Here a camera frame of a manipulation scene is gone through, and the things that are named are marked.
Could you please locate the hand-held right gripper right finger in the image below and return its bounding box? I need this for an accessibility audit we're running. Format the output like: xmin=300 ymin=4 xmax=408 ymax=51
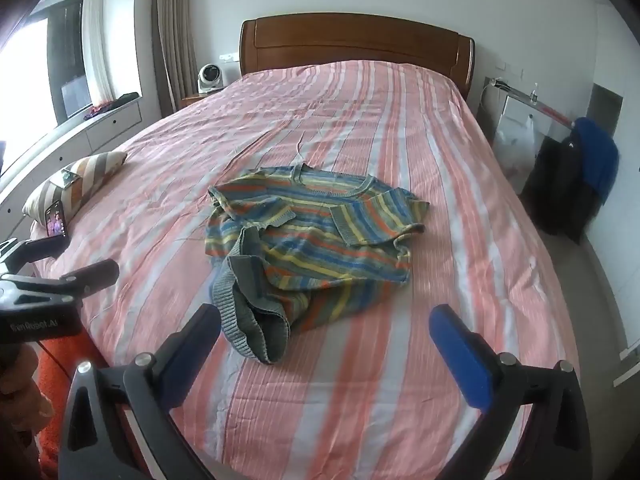
xmin=429 ymin=303 xmax=593 ymax=480

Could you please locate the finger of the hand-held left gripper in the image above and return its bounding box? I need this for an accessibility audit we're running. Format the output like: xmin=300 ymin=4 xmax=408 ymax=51
xmin=0 ymin=259 xmax=121 ymax=311
xmin=0 ymin=232 xmax=72 ymax=275

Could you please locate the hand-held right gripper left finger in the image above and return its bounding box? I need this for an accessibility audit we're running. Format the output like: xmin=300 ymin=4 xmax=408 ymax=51
xmin=59 ymin=303 xmax=223 ymax=480

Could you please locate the striped knit sweater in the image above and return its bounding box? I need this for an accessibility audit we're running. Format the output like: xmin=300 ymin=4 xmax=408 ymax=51
xmin=204 ymin=162 xmax=431 ymax=365

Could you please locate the dark clothes pile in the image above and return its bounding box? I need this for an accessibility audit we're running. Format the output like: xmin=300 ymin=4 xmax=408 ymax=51
xmin=82 ymin=92 xmax=140 ymax=121

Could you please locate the smartphone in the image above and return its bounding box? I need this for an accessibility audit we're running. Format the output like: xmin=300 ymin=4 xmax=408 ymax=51
xmin=44 ymin=200 xmax=68 ymax=237

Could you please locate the bed with pink striped sheet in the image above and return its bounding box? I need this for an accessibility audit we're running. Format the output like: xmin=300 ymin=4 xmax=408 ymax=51
xmin=30 ymin=60 xmax=583 ymax=480

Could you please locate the striped pillow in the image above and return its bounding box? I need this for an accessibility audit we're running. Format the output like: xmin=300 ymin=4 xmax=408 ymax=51
xmin=22 ymin=151 xmax=128 ymax=226

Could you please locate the person's orange red clothing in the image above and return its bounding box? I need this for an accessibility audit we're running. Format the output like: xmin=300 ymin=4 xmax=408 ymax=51
xmin=0 ymin=330 xmax=103 ymax=480

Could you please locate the white drawer cabinet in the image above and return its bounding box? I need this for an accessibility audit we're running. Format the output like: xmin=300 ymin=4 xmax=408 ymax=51
xmin=0 ymin=97 xmax=144 ymax=221

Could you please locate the window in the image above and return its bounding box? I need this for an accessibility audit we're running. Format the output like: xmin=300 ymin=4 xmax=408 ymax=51
xmin=0 ymin=0 xmax=93 ymax=153

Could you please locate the black garment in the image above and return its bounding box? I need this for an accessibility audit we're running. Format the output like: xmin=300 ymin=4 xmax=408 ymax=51
xmin=520 ymin=135 xmax=601 ymax=243

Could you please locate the wooden nightstand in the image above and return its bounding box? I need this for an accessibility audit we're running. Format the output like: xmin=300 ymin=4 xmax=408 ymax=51
xmin=180 ymin=87 xmax=226 ymax=109

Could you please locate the white sheer curtain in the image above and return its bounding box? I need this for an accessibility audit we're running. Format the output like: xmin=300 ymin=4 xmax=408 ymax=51
xmin=80 ymin=0 xmax=119 ymax=106

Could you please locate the white plastic bag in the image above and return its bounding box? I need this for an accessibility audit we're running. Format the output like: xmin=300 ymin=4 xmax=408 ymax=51
xmin=492 ymin=115 xmax=539 ymax=181

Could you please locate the white round fan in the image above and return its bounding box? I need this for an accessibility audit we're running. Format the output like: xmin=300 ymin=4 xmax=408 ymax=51
xmin=196 ymin=63 xmax=226 ymax=94

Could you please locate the blue garment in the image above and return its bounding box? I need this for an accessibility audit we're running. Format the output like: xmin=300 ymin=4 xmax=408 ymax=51
xmin=570 ymin=117 xmax=620 ymax=206

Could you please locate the beige curtain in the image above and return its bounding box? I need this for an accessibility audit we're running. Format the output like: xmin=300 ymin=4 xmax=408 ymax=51
xmin=152 ymin=0 xmax=199 ymax=118

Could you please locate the white side desk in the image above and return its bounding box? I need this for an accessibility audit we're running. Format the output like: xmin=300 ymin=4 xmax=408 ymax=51
xmin=482 ymin=76 xmax=576 ymax=133

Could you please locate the wooden headboard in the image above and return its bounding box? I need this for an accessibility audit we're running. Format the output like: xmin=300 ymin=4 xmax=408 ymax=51
xmin=239 ymin=14 xmax=476 ymax=98

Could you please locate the thin gripper cable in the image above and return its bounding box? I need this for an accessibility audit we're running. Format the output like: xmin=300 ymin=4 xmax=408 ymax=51
xmin=37 ymin=341 xmax=76 ymax=382

